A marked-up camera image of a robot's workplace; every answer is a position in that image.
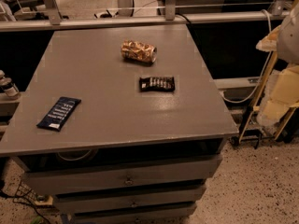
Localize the black chocolate rxbar wrapper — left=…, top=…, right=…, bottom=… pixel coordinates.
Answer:
left=139, top=77, right=175, bottom=92

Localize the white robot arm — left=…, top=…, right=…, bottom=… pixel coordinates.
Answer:
left=256, top=5, right=299, bottom=126

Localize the dark blue blueberry rxbar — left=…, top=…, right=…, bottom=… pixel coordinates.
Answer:
left=36, top=97, right=81, bottom=132

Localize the crushed gold drink can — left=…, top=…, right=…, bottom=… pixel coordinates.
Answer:
left=121, top=40, right=157, bottom=63

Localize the bottom grey drawer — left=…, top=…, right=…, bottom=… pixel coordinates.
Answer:
left=74, top=202, right=196, bottom=224

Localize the grey drawer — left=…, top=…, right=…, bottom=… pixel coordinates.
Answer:
left=22, top=155, right=222, bottom=195
left=74, top=202, right=196, bottom=224
left=54, top=185, right=206, bottom=214

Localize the middle grey drawer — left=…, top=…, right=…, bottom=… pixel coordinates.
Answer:
left=54, top=185, right=206, bottom=214

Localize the top grey drawer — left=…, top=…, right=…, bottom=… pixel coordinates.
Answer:
left=22, top=155, right=222, bottom=195

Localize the small bottle with label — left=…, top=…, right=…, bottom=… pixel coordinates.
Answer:
left=0, top=70, right=21, bottom=100

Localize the yellow metal frame stand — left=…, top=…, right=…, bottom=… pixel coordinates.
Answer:
left=231, top=52, right=299, bottom=147

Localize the white cable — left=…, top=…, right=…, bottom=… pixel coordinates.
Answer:
left=220, top=8, right=274, bottom=105

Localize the horizontal metal rail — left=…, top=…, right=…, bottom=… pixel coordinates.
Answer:
left=0, top=11, right=289, bottom=32

